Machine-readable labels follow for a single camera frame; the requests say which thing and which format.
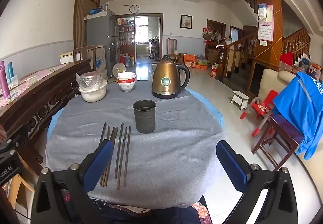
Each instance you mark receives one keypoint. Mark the white chest freezer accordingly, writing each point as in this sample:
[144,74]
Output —
[99,62]

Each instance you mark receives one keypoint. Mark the grey metal utensil holder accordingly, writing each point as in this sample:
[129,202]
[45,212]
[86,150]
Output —
[144,116]

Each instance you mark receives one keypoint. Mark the grey felt tablecloth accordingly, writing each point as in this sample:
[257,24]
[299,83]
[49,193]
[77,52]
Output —
[164,158]

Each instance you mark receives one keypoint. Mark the blue table cover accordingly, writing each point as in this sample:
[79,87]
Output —
[212,113]

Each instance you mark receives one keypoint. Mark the brown wooden chair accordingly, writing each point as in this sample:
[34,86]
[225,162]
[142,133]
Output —
[172,47]

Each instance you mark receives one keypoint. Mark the pink thermos bottle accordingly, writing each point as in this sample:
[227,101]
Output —
[3,80]

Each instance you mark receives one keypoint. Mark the small white stool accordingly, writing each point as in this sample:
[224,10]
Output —
[239,99]

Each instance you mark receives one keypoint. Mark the cream sofa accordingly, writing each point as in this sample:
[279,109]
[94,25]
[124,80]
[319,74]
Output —
[270,80]

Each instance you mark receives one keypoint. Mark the shelf of bottles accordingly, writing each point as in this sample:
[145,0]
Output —
[125,37]

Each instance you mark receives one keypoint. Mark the dark wooden chair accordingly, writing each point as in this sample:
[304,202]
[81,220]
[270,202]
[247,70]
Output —
[87,53]
[30,113]

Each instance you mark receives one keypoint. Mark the bronze electric kettle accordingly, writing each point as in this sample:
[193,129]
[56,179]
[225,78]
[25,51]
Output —
[166,77]

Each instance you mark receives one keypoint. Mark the person's dark clothing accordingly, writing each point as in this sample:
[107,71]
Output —
[151,215]

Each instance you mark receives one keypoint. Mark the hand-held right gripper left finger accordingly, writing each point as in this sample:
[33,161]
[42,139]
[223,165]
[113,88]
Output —
[98,163]

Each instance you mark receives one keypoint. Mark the brown door curtain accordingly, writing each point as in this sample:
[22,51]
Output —
[84,17]

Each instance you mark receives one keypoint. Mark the framed flower picture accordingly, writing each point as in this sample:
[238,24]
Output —
[186,21]

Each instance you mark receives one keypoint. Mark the orange cardboard box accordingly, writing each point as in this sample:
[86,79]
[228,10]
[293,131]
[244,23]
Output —
[189,60]

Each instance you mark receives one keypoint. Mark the blue water jug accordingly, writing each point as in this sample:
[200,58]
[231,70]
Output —
[128,60]

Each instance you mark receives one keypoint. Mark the row of brown chopsticks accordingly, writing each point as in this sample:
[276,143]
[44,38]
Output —
[118,153]

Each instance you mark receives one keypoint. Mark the dark wooden stool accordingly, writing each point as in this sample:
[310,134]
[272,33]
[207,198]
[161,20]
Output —
[285,130]

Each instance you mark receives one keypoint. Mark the grey refrigerator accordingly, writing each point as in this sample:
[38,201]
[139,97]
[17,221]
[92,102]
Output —
[101,37]

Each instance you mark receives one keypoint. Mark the white yellow floor fan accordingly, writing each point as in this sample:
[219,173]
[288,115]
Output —
[119,68]

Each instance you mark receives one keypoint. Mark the pink patterned cloth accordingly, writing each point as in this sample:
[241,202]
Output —
[27,82]

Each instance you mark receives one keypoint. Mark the white red rimmed bowl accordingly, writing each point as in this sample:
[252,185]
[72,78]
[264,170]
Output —
[127,86]
[126,76]

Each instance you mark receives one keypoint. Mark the teal bottle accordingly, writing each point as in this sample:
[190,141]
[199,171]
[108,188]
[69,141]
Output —
[9,72]

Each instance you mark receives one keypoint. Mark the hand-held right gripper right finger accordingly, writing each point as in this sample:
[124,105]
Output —
[232,166]

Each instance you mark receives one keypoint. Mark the white ceramic pot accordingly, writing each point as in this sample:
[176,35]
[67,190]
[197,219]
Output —
[93,95]

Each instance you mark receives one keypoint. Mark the blue jacket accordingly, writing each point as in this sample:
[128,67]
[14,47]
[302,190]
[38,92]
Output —
[300,102]

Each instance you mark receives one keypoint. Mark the round wall clock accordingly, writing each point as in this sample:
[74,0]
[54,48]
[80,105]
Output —
[134,9]

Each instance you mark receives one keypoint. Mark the wooden stair railing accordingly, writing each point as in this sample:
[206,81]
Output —
[237,47]

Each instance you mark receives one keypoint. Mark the wall calendar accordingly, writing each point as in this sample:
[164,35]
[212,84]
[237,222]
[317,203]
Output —
[265,29]

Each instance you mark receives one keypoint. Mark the red child chair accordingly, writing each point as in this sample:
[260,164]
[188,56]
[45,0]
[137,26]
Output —
[262,107]

